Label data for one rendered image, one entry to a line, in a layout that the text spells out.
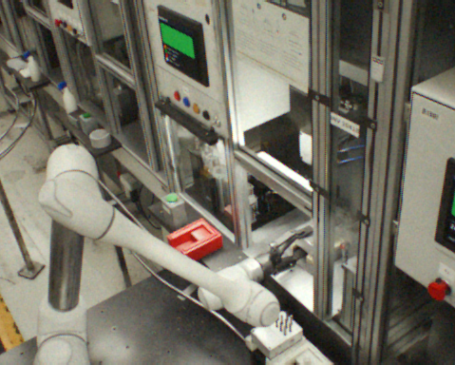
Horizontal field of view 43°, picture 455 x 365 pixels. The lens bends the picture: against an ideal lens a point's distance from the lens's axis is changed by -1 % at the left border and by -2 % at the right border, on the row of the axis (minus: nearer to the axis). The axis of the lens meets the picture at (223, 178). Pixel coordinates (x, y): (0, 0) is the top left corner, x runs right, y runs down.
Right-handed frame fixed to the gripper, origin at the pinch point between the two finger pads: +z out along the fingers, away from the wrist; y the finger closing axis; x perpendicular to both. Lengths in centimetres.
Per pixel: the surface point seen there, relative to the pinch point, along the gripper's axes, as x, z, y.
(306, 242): -2.2, -1.6, 1.7
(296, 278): -4.5, -7.7, -9.4
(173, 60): 44, -17, 56
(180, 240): 34.7, -29.2, -7.3
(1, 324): 136, -95, -102
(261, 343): -19.0, -33.6, -8.0
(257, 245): 17.0, -7.6, -9.8
